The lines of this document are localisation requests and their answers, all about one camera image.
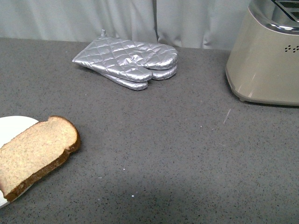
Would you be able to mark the brown bread slice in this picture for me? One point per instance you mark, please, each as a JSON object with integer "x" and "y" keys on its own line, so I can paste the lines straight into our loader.
{"x": 34, "y": 153}

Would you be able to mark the white round plate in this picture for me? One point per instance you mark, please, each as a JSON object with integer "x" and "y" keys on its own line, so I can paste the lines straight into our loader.
{"x": 12, "y": 126}

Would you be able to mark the beige metal toaster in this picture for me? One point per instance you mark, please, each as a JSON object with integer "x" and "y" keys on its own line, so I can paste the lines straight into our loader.
{"x": 263, "y": 66}

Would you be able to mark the lower silver quilted oven mitt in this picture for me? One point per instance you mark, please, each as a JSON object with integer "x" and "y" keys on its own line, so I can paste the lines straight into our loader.
{"x": 140, "y": 86}

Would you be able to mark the silver quilted oven mitt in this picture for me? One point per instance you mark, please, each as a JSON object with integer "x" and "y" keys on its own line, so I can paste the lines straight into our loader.
{"x": 140, "y": 86}
{"x": 129, "y": 60}

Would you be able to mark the upper silver quilted oven mitt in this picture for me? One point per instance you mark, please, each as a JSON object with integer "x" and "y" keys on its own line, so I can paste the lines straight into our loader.
{"x": 129, "y": 60}

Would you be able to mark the right grey curtain panel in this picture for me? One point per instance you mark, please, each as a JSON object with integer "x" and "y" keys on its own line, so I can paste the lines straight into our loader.
{"x": 205, "y": 24}

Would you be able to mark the grey curtain panel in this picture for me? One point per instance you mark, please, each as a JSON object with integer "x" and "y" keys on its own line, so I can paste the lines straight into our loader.
{"x": 205, "y": 24}
{"x": 77, "y": 20}

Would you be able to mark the left grey curtain panel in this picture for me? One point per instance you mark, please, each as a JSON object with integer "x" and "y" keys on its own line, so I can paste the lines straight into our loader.
{"x": 77, "y": 20}

